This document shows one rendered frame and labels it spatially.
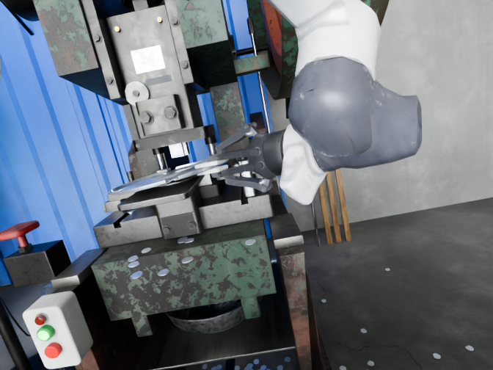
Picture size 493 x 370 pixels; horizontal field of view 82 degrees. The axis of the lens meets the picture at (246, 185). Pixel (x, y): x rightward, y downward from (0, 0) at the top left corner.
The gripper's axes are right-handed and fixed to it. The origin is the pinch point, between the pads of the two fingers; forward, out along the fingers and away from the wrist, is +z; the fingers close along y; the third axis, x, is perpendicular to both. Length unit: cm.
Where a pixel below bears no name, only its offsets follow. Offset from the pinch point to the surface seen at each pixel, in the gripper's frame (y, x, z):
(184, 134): 8.5, -6.6, 13.2
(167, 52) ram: 27.6, -6.5, 10.1
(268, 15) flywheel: 41, -52, 8
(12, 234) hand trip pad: -2.0, 30.2, 30.4
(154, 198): -2.2, 13.0, 3.2
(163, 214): -8.1, 6.0, 13.7
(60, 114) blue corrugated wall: 49, -37, 166
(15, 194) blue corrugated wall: 7, -4, 206
